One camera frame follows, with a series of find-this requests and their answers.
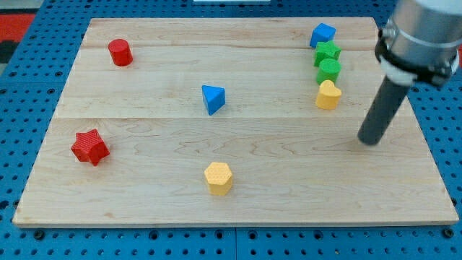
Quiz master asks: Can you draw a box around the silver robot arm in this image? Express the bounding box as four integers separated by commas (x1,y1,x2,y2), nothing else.
357,0,461,145

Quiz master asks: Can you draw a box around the blue cube block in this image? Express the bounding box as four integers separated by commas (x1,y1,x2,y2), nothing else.
310,23,336,48

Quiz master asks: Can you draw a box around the green cylinder block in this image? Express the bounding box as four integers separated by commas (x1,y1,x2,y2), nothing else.
316,58,341,85

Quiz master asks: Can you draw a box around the green star block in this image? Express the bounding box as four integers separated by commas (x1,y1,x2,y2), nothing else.
314,40,341,66

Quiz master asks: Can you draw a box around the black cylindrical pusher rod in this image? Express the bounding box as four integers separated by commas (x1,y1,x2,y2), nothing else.
357,77,410,145

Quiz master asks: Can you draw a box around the yellow heart block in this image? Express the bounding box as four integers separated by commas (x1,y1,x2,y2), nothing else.
315,79,342,110

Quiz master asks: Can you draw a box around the red cylinder block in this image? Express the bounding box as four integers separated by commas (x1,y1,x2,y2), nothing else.
108,39,133,66

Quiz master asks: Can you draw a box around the blue triangle block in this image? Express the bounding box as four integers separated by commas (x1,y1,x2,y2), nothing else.
201,85,226,116

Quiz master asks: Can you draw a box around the yellow hexagon block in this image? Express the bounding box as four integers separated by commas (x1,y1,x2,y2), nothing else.
204,162,233,196

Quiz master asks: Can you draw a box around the wooden board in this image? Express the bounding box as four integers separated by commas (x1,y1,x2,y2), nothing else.
13,17,459,228

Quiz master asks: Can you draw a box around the red star block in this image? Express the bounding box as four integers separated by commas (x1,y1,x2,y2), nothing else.
71,129,110,166

